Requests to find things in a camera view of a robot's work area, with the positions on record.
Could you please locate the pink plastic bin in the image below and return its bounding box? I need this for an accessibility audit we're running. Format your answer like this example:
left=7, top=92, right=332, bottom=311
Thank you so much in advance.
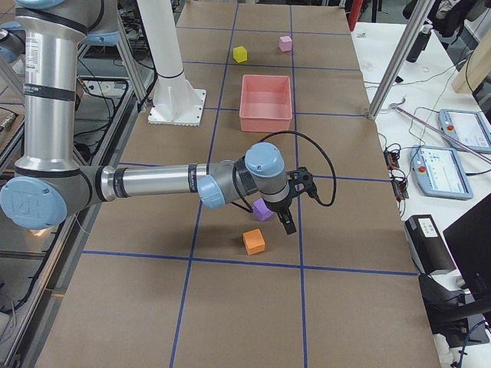
left=239, top=74, right=293, bottom=133

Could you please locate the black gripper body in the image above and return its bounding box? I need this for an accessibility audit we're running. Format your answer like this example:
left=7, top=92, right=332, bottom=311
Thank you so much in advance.
left=265, top=196, right=292, bottom=219

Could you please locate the teach pendant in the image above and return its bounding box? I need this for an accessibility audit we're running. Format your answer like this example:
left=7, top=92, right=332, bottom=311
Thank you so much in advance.
left=438, top=109, right=490, bottom=154
left=410, top=145, right=473, bottom=200

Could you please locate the black water bottle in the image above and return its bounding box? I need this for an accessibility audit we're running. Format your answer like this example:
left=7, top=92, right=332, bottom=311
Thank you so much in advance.
left=406, top=25, right=433, bottom=63

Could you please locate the metal grabber stick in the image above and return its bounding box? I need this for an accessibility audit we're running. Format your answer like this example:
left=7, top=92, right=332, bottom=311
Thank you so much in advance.
left=389, top=103, right=491, bottom=165

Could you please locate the purple foam block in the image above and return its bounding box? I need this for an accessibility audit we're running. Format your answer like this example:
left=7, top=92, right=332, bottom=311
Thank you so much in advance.
left=252, top=198, right=274, bottom=222

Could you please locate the near teach pendant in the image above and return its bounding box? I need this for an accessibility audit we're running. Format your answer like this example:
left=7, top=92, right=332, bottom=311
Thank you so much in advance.
left=410, top=145, right=473, bottom=200

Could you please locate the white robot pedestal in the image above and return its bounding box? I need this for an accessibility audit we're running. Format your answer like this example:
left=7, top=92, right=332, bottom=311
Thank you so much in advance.
left=137, top=0, right=206, bottom=127

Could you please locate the black camera cable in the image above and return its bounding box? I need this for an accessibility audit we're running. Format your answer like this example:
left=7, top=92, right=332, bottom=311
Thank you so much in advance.
left=260, top=130, right=338, bottom=207

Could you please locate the pink foam block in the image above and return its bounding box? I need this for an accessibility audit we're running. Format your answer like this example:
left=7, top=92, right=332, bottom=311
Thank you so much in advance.
left=278, top=35, right=293, bottom=52

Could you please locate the black power box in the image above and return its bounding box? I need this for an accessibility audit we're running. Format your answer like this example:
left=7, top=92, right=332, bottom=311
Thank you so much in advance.
left=404, top=215, right=456, bottom=275

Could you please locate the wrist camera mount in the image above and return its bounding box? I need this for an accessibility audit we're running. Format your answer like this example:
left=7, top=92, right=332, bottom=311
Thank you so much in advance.
left=287, top=166, right=320, bottom=200

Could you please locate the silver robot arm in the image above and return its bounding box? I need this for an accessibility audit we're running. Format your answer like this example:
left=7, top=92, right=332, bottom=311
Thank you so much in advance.
left=1, top=1, right=295, bottom=234

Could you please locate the black monitor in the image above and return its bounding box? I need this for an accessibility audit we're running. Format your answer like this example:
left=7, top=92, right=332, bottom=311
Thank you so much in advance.
left=443, top=195, right=490, bottom=297

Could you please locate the yellow foam block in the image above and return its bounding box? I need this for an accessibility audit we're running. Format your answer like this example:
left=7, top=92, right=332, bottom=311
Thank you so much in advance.
left=232, top=46, right=248, bottom=63

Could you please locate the orange foam block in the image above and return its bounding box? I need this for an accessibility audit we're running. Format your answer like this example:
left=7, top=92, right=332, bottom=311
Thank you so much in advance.
left=242, top=228, right=265, bottom=255

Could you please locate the far teach pendant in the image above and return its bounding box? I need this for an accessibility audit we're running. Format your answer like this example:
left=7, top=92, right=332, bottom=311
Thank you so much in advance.
left=438, top=109, right=490, bottom=154

